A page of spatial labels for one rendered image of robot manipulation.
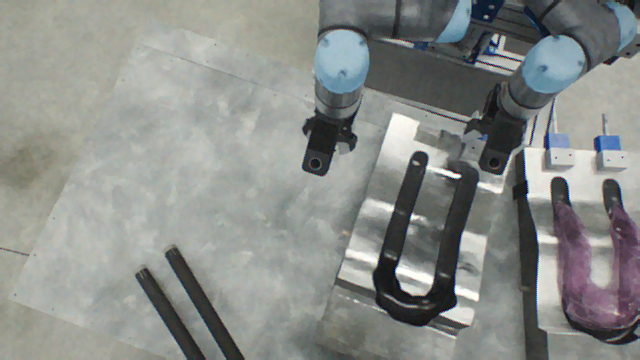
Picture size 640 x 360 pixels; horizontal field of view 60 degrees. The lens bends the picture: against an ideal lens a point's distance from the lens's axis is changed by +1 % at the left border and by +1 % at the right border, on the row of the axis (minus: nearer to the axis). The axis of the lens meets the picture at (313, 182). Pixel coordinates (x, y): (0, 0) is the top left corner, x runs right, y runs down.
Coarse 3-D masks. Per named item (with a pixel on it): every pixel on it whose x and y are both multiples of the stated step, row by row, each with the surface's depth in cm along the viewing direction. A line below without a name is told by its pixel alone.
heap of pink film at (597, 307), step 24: (576, 216) 113; (624, 216) 112; (576, 240) 108; (624, 240) 108; (576, 264) 107; (624, 264) 107; (576, 288) 107; (600, 288) 108; (624, 288) 108; (576, 312) 107; (600, 312) 107; (624, 312) 107
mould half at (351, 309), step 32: (416, 128) 116; (384, 160) 115; (448, 160) 115; (384, 192) 113; (448, 192) 113; (480, 192) 113; (384, 224) 110; (416, 224) 111; (480, 224) 112; (352, 256) 105; (416, 256) 106; (480, 256) 109; (352, 288) 108; (416, 288) 103; (352, 320) 109; (384, 320) 109; (448, 320) 104; (352, 352) 107; (384, 352) 108; (416, 352) 108; (448, 352) 108
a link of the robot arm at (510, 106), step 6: (504, 84) 92; (504, 90) 93; (504, 96) 92; (504, 102) 93; (510, 102) 91; (504, 108) 93; (510, 108) 92; (516, 108) 91; (522, 108) 90; (540, 108) 90; (516, 114) 92; (522, 114) 92; (528, 114) 91; (534, 114) 92
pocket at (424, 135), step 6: (420, 126) 118; (420, 132) 119; (426, 132) 119; (432, 132) 118; (438, 132) 118; (414, 138) 119; (420, 138) 119; (426, 138) 119; (432, 138) 119; (438, 138) 119; (426, 144) 118; (432, 144) 118
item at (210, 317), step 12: (168, 252) 115; (180, 264) 113; (180, 276) 112; (192, 276) 113; (192, 288) 111; (192, 300) 110; (204, 300) 110; (204, 312) 108; (216, 312) 109; (216, 324) 107; (216, 336) 106; (228, 336) 106; (228, 348) 105
